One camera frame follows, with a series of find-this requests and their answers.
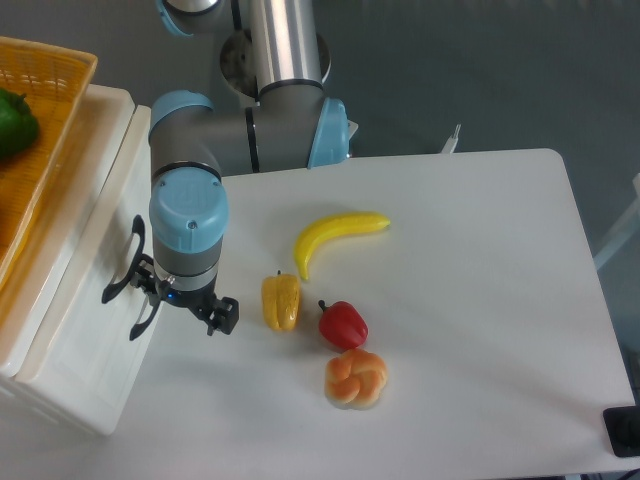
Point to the yellow bell pepper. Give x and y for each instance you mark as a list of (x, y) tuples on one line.
[(281, 299)]

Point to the yellow banana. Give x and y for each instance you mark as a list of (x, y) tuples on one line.
[(329, 228)]

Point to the white drawer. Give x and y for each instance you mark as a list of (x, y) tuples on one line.
[(82, 365)]

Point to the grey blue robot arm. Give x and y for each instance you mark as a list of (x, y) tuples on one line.
[(293, 124)]

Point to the black device at edge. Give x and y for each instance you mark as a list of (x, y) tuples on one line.
[(622, 426)]

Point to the white drawer cabinet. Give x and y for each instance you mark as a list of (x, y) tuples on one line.
[(90, 151)]

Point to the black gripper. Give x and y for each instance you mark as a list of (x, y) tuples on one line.
[(221, 314)]

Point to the knotted bread roll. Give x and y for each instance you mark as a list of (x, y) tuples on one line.
[(355, 379)]

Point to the red bell pepper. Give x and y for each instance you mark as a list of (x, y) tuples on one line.
[(342, 325)]

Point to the green bell pepper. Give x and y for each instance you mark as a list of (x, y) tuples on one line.
[(19, 127)]

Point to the yellow woven basket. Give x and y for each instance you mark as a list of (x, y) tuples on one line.
[(52, 80)]

